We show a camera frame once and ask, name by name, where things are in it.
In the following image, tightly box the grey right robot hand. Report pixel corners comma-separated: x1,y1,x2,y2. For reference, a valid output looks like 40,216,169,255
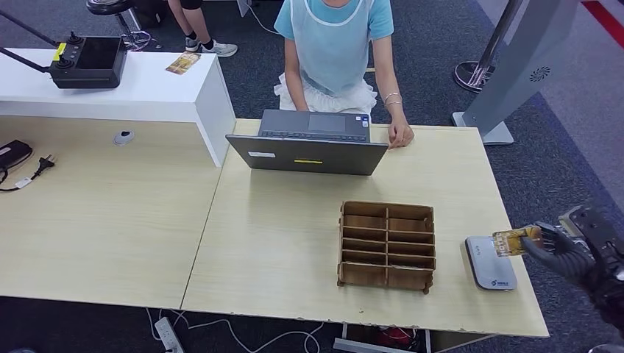
520,221,598,288

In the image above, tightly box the person's left hand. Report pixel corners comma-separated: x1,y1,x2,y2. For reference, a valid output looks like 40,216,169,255
388,121,415,150

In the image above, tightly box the wooden compartment organiser box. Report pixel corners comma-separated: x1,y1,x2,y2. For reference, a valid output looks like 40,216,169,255
336,200,437,295

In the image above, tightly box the white card reader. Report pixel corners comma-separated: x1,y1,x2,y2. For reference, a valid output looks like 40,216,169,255
464,236,519,292

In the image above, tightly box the person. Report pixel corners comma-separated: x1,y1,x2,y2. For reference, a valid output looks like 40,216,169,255
272,0,415,150
168,0,239,58

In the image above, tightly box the gold printed card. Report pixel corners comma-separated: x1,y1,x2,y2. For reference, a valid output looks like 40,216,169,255
165,50,202,76

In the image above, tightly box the chrome stanchion pole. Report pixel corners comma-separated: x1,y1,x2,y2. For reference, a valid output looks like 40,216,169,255
452,0,522,93

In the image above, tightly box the grey laptop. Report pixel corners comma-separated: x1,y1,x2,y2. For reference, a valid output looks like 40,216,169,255
225,109,390,177

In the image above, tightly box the grey kiosk stand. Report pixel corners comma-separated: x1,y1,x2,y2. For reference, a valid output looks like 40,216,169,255
450,0,581,146

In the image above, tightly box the red object under desk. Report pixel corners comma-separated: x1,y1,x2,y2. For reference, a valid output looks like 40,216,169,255
375,326,415,349

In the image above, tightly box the grey metal bar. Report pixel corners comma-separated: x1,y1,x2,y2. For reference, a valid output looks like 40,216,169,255
333,337,420,353

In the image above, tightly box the white raised counter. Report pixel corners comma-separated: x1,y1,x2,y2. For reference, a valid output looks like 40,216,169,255
0,47,238,168

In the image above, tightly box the black bag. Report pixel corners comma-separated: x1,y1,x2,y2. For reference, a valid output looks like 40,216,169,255
132,0,169,29

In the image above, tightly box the white power strip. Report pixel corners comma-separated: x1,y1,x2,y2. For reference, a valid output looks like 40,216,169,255
154,316,185,353

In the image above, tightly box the black joystick remote controller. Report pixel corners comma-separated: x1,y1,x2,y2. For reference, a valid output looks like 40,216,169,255
47,31,129,90

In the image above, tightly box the black stool with chrome base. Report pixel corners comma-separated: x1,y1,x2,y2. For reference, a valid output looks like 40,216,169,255
85,0,163,53

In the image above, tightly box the black controller antenna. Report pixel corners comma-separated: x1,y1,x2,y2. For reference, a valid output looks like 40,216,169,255
0,10,60,49
0,47,52,74

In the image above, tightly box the black power adapter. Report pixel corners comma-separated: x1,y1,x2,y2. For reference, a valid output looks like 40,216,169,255
0,140,33,172

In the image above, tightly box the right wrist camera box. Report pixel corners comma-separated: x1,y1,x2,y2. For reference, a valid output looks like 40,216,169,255
557,204,624,262

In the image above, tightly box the white floor cable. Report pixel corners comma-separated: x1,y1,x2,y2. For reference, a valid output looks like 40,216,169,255
247,4,281,36

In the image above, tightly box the white power cable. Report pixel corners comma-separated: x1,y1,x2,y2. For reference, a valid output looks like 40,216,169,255
170,311,325,353

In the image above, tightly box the black plug with cable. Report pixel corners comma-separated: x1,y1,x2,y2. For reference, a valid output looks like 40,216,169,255
0,154,56,193

